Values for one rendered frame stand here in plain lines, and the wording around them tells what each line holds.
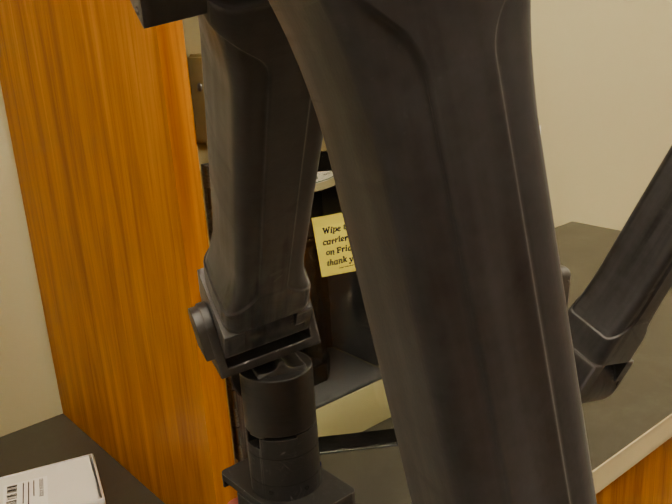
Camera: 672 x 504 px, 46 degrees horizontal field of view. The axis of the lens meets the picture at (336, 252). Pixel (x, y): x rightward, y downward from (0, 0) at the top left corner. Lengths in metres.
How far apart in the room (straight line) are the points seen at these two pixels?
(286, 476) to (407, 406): 0.40
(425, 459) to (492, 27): 0.13
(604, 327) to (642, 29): 1.82
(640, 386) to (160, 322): 0.78
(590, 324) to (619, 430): 0.50
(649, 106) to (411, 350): 2.38
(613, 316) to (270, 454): 0.33
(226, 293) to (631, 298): 0.38
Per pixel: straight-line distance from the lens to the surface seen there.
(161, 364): 0.97
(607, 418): 1.27
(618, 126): 2.45
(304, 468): 0.64
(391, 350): 0.23
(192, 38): 0.92
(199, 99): 0.91
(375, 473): 1.12
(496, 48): 0.20
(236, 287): 0.49
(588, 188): 2.36
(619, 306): 0.74
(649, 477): 1.37
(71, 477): 1.14
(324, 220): 0.94
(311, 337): 0.60
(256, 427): 0.62
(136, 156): 0.88
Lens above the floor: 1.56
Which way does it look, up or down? 18 degrees down
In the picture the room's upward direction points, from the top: 4 degrees counter-clockwise
